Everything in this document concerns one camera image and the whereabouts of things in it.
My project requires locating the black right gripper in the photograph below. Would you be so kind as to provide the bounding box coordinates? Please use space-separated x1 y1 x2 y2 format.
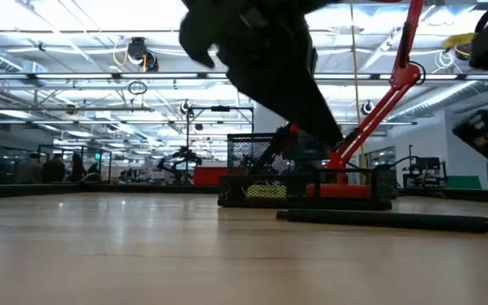
452 99 488 170

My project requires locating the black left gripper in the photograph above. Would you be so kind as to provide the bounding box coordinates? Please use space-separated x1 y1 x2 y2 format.
179 0 347 147

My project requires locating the yellow-green block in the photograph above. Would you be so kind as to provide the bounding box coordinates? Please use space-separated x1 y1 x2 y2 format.
246 184 288 201

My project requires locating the black mesh desk organizer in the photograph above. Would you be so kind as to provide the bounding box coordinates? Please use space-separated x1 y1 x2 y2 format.
217 133 394 212

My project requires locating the green board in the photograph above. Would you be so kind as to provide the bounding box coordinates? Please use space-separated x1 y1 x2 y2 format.
446 175 482 191

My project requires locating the black background equipment station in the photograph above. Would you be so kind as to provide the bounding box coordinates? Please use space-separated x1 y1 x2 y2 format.
402 145 449 190

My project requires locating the red desk lamp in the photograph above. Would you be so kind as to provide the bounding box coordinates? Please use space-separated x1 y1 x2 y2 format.
305 0 425 201

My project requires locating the red storage bin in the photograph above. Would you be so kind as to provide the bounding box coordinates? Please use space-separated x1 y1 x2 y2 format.
192 166 230 186

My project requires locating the person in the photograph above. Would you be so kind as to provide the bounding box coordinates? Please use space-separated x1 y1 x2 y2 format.
40 152 67 185
14 152 42 185
69 152 87 184

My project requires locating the black background station frame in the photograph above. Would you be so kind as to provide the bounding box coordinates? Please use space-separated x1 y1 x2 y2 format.
186 105 256 186

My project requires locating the yellow hanging cord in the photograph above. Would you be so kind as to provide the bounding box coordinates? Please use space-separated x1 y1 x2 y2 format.
348 0 366 169

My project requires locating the yellow cable tag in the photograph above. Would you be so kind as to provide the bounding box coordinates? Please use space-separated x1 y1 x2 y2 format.
441 32 478 50

